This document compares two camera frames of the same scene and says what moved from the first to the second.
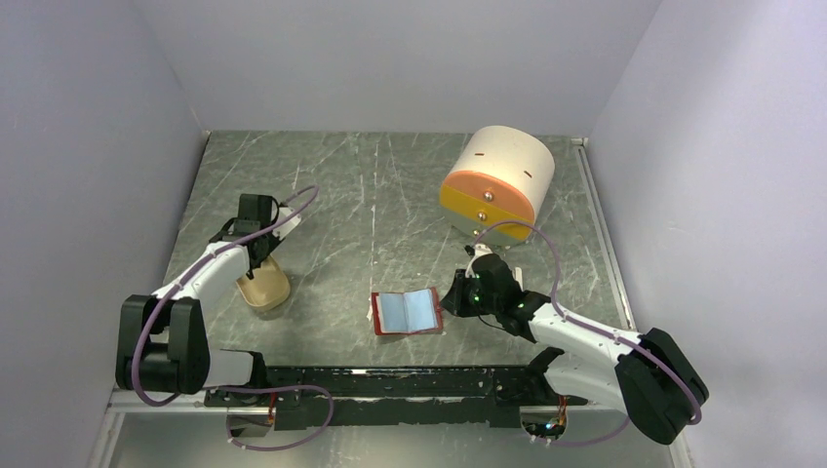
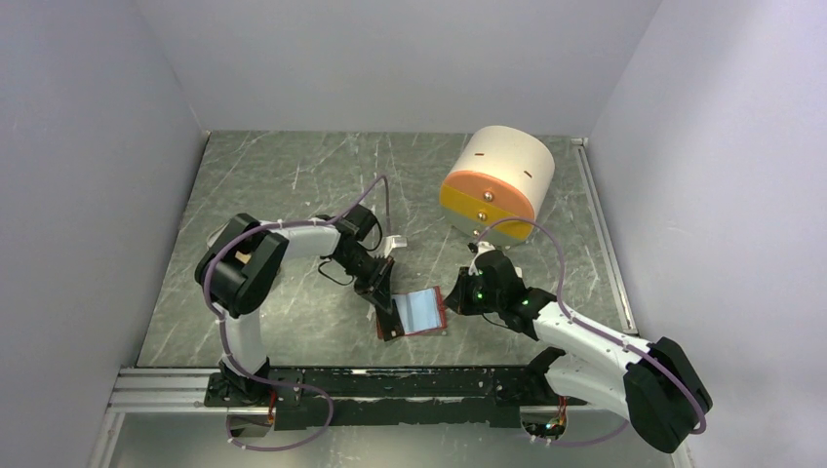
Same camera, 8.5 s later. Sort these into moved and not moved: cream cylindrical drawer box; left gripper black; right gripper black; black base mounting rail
Moved: left gripper black
Not moved: black base mounting rail; right gripper black; cream cylindrical drawer box
